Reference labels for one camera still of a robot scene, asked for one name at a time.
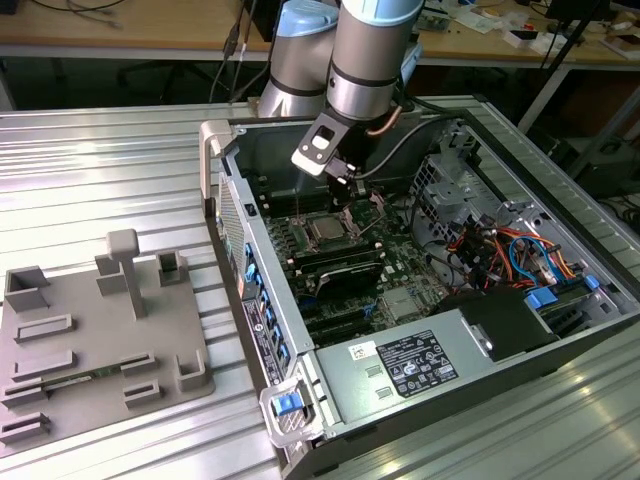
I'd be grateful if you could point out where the black camera cable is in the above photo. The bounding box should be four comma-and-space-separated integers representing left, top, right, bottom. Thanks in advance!
357, 115, 454, 180

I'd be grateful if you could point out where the grey cable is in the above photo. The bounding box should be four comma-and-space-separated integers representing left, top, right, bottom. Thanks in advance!
34, 0, 126, 30

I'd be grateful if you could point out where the silver chipset heatsink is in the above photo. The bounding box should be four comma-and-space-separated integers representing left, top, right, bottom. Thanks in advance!
382, 288, 420, 322

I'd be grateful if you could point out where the silver drive cage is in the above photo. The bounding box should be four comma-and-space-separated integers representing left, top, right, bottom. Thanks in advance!
407, 152, 506, 241

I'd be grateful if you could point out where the blue release latch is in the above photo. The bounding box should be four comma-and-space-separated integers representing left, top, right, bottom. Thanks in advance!
272, 393, 305, 417

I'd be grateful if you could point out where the orange wire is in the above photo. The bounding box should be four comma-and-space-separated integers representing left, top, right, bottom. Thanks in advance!
479, 227, 584, 284

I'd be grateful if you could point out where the grey power supply unit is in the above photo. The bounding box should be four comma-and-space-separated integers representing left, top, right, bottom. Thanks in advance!
312, 307, 501, 426

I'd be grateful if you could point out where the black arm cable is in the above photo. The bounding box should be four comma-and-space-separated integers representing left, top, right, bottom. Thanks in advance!
207, 0, 274, 105

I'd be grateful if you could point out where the black wire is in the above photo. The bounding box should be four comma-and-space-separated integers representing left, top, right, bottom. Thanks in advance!
399, 197, 476, 294

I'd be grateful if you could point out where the black fan shroud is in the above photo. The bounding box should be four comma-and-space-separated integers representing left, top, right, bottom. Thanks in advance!
432, 287, 559, 364

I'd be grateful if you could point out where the grey case handle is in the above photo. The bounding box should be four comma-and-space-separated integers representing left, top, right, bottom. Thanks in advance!
198, 119, 237, 200

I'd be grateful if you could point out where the small white box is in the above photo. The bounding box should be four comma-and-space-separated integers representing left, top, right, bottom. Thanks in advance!
502, 28, 559, 54

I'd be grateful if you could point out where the blue wire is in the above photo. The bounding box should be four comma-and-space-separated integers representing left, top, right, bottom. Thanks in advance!
509, 234, 561, 287

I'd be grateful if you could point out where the copper-coloured hose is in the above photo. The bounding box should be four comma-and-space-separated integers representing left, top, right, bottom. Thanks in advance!
366, 103, 402, 137

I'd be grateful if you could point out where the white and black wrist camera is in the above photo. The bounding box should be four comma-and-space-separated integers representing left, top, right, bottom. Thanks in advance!
290, 110, 354, 178

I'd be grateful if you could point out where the green motherboard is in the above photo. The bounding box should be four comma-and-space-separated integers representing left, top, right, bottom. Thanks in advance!
259, 184, 451, 346

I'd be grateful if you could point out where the black expansion slot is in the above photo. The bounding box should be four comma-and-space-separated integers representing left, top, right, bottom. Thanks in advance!
308, 319, 375, 347
302, 305, 372, 331

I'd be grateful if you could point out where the red wire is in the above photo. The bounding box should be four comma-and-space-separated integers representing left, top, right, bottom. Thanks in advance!
444, 224, 506, 291

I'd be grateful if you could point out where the grey parts rack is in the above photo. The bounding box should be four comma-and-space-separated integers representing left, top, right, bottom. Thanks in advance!
0, 228, 217, 454

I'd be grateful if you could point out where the small open cardboard box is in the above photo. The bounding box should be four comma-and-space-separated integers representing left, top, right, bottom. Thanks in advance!
602, 32, 640, 57

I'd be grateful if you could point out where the black monitor stand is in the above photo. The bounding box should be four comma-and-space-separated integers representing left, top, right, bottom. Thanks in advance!
543, 0, 614, 22

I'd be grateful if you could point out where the black equipment box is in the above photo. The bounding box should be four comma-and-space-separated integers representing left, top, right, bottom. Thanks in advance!
569, 139, 640, 201

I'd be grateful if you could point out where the blue disk carrier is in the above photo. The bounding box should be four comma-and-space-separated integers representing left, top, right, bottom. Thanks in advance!
524, 279, 606, 337

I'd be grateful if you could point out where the grey handle with latch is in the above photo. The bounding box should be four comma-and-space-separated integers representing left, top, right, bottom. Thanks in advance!
258, 377, 325, 448

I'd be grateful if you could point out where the green RAM stick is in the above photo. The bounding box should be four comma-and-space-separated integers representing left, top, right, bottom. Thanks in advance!
42, 363, 124, 389

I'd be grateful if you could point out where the black graphics card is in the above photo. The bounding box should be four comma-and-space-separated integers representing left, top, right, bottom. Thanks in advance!
313, 262, 385, 302

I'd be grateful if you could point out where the open PC case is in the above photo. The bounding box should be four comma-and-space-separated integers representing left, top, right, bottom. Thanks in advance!
198, 107, 640, 480

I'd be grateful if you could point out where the CPU socket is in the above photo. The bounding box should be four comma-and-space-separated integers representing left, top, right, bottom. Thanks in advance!
298, 208, 370, 252

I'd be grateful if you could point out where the wooden desk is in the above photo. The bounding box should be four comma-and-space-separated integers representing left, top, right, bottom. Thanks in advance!
0, 0, 640, 66

